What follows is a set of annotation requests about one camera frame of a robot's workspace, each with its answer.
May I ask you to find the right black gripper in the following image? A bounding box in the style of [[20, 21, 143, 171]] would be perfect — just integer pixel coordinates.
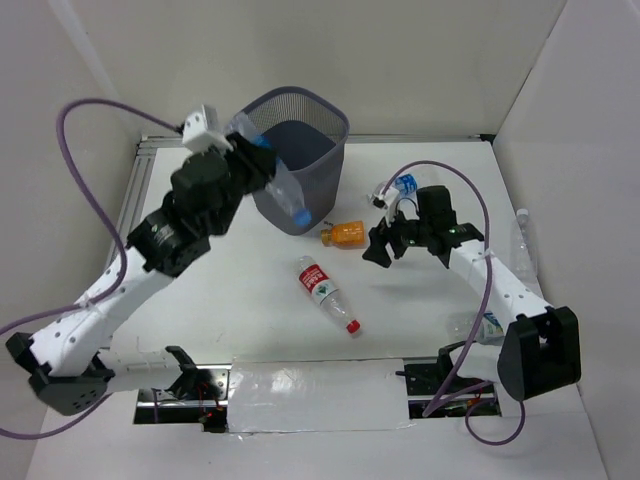
[[361, 202, 431, 269]]

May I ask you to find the blue label plastic bottle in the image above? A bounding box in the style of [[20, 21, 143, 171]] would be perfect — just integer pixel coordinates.
[[224, 112, 312, 227]]

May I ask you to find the orange juice bottle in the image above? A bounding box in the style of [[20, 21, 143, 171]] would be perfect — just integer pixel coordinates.
[[321, 220, 366, 247]]

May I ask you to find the red label plastic bottle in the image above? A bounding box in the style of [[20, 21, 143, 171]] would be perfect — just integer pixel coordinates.
[[297, 256, 361, 336]]

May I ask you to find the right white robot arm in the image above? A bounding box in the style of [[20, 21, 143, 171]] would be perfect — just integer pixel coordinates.
[[363, 185, 581, 401]]

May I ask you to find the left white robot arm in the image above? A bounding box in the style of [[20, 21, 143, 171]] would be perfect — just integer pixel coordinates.
[[6, 133, 277, 416]]

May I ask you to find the grey mesh waste bin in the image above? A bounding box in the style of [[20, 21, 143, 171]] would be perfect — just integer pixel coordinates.
[[240, 86, 350, 236]]

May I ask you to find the clear bottle blue label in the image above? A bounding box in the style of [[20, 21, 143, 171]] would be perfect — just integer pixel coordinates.
[[391, 166, 439, 206]]

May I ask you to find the crushed bottle green label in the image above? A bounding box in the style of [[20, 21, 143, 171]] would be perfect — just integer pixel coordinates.
[[446, 311, 505, 345]]

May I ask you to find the clear bottle white cap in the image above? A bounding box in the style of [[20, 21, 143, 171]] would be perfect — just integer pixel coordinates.
[[509, 208, 538, 285]]

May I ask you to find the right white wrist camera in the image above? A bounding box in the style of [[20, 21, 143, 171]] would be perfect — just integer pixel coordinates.
[[369, 182, 400, 209]]

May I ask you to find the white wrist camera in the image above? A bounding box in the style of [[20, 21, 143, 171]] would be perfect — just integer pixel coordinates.
[[369, 182, 400, 209], [182, 104, 228, 153]]

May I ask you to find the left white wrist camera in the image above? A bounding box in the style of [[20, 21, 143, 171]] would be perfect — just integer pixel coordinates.
[[182, 104, 228, 153]]

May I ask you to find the aluminium frame rail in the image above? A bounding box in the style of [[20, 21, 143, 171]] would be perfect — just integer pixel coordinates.
[[82, 134, 496, 351]]

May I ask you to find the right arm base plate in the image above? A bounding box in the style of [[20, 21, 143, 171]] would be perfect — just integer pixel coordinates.
[[395, 357, 500, 420]]

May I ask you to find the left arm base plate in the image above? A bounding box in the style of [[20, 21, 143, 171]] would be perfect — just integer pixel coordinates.
[[133, 364, 232, 434]]

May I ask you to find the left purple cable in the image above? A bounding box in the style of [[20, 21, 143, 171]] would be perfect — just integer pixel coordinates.
[[0, 98, 184, 440]]

